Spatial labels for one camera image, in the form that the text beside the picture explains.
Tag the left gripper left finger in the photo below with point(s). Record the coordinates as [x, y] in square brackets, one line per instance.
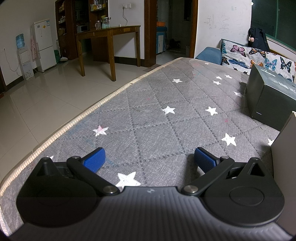
[85, 168]

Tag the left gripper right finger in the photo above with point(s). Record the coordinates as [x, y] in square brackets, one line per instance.
[214, 168]

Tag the white cardboard box tray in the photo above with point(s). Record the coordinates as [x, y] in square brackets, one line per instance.
[284, 167]

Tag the blue sofa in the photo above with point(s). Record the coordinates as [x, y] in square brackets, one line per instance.
[210, 54]

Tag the dark teal box lid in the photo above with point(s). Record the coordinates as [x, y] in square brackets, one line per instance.
[270, 97]

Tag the white refrigerator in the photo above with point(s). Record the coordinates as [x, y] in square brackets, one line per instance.
[43, 45]

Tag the dark jacket on sill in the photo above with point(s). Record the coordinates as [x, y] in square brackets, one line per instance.
[257, 39]

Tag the butterfly print cushion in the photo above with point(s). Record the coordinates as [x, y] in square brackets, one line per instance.
[242, 58]

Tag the dark wooden table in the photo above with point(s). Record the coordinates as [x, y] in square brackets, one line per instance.
[108, 34]

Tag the dark wooden shelf cabinet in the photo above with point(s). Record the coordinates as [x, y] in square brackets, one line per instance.
[74, 17]

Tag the grey star quilted table cover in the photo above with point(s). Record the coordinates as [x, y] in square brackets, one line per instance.
[150, 128]

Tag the blue cabinet in doorway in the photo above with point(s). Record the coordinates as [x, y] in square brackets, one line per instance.
[161, 33]

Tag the water dispenser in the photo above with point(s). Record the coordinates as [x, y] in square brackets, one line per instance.
[24, 57]

